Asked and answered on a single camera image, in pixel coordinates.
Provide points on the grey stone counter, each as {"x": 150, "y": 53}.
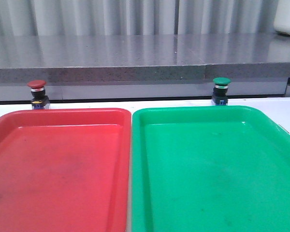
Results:
{"x": 144, "y": 66}

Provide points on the red mushroom push button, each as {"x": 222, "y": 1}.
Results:
{"x": 40, "y": 100}

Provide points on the green plastic tray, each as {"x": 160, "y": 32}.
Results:
{"x": 209, "y": 169}

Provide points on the red plastic tray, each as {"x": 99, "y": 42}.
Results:
{"x": 64, "y": 170}

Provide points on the green mushroom push button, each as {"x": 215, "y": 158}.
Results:
{"x": 219, "y": 95}

